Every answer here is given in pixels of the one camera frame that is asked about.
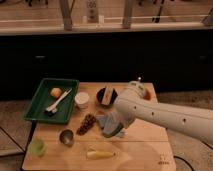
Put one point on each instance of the beige block in bowl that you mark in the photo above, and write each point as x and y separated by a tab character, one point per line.
107	95

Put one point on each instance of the brown textured piece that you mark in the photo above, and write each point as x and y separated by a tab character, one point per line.
87	123

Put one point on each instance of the black bowl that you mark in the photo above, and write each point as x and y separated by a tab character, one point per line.
100	94

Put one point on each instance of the blue folded cloth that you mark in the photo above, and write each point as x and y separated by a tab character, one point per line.
108	122

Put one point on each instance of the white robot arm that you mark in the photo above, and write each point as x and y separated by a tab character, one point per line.
195	122

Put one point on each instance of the orange fruit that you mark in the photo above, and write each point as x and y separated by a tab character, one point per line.
56	92

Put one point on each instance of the green plastic tray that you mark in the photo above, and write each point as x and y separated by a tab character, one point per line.
42	99

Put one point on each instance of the green plastic cup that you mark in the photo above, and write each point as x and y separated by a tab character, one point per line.
37	147

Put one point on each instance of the small metal cup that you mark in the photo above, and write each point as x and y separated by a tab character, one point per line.
66	137

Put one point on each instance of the orange bowl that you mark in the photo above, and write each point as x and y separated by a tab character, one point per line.
147	95

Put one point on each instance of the white round container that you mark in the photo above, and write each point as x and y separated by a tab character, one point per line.
82	100

